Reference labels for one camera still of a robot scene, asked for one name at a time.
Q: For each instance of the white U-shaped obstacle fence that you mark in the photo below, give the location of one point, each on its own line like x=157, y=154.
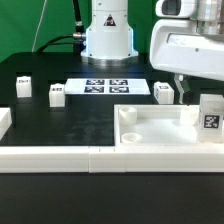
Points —
x=121, y=158

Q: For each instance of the white plate with fiducial tags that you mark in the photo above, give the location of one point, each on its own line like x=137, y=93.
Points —
x=75, y=86

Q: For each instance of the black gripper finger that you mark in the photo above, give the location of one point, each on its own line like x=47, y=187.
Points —
x=185, y=93

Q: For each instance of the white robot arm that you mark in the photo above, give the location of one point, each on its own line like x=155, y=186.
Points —
x=187, y=40

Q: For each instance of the white square table top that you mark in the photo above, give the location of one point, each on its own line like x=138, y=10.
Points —
x=160, y=125

